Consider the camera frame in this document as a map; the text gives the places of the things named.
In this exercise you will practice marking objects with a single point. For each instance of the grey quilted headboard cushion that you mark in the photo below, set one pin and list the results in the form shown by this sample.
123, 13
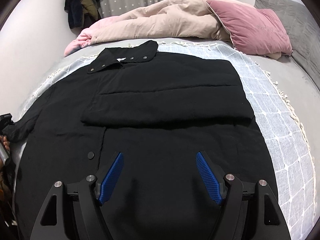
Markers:
302, 30

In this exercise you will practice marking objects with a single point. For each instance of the pink velvet pillow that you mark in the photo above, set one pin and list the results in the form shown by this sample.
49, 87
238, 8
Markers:
252, 31

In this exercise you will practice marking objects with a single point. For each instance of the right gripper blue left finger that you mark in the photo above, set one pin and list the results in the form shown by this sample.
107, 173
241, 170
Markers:
107, 178

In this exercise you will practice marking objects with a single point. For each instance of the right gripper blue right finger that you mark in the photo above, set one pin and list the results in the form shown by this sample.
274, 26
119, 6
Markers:
212, 176

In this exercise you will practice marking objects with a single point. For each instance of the beige pink duvet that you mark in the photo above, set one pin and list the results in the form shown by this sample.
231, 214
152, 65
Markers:
167, 18

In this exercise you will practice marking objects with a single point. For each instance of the large black coat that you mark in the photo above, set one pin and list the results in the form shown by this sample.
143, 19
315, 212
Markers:
158, 109

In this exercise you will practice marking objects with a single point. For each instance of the dark clothes hanging on wall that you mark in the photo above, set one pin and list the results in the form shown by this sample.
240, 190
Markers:
82, 13

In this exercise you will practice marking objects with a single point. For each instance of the white checked bed throw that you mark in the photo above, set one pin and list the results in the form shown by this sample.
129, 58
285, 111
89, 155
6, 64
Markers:
281, 128

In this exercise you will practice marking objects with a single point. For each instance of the person's left hand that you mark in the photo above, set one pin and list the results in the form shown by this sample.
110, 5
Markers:
6, 194

